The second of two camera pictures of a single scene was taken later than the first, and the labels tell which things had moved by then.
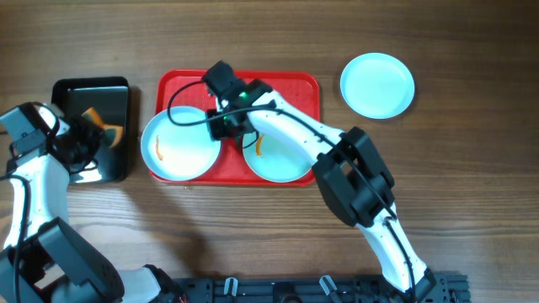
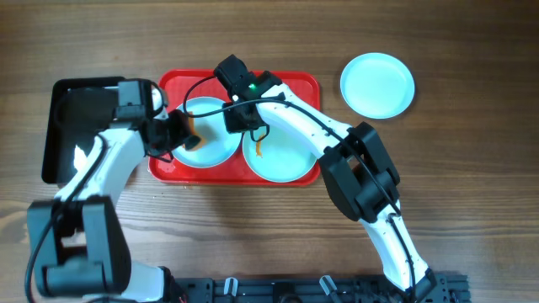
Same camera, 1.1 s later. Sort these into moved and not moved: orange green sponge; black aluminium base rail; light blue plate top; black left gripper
Moved: black left gripper; light blue plate top; orange green sponge
Not moved: black aluminium base rail
